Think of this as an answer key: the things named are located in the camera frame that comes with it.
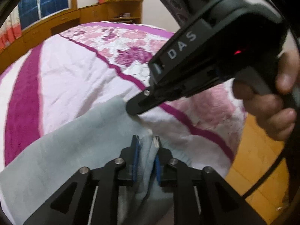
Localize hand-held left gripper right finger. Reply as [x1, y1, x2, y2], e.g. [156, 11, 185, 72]
[152, 136, 266, 225]

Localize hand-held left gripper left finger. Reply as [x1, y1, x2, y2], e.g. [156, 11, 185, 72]
[23, 135, 142, 225]

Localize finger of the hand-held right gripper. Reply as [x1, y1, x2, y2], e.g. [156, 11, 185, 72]
[126, 84, 193, 116]

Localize grey pants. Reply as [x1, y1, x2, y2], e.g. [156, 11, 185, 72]
[0, 97, 174, 225]

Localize person's right hand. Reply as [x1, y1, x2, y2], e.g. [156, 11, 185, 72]
[233, 49, 300, 141]

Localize pink and magenta bedspread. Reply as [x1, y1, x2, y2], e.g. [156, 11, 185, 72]
[0, 21, 249, 225]

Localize wooden cabinet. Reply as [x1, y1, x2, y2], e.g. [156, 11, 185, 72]
[0, 0, 144, 75]

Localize window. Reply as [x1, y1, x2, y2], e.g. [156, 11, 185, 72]
[17, 0, 72, 31]

